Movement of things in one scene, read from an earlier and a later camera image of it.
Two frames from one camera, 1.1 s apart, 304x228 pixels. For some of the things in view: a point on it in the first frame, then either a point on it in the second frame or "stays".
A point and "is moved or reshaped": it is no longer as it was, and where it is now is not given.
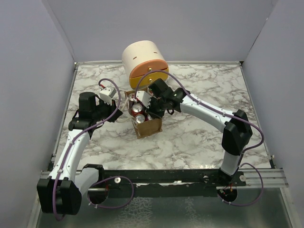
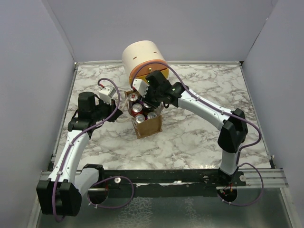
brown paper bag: (147, 128) stays
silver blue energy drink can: (131, 97) is moved or reshaped
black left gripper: (111, 108) stays
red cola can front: (137, 109) stays
